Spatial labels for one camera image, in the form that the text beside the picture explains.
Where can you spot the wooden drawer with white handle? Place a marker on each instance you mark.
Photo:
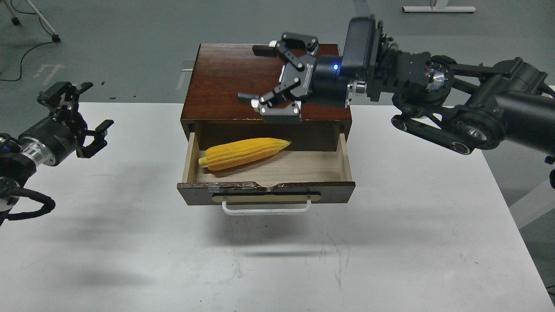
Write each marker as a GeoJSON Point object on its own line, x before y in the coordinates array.
{"type": "Point", "coordinates": [284, 184]}

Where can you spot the white tripod legs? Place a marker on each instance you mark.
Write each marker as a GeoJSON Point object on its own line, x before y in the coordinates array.
{"type": "Point", "coordinates": [46, 26]}

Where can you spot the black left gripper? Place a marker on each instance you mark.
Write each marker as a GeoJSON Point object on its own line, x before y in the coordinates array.
{"type": "Point", "coordinates": [63, 131]}

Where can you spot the dark wooden cabinet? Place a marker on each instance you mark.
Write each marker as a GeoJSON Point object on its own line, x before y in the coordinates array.
{"type": "Point", "coordinates": [214, 114]}

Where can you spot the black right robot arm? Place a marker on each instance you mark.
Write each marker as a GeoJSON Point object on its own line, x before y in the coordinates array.
{"type": "Point", "coordinates": [459, 107]}

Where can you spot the yellow corn cob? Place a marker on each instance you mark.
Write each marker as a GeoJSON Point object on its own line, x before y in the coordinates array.
{"type": "Point", "coordinates": [241, 152]}

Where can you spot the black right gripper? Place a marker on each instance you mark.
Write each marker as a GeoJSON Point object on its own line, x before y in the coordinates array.
{"type": "Point", "coordinates": [304, 77]}

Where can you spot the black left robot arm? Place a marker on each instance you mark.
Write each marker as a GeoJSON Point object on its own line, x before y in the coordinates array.
{"type": "Point", "coordinates": [18, 163]}

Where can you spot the white stand base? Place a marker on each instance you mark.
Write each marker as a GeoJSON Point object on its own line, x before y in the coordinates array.
{"type": "Point", "coordinates": [439, 6]}

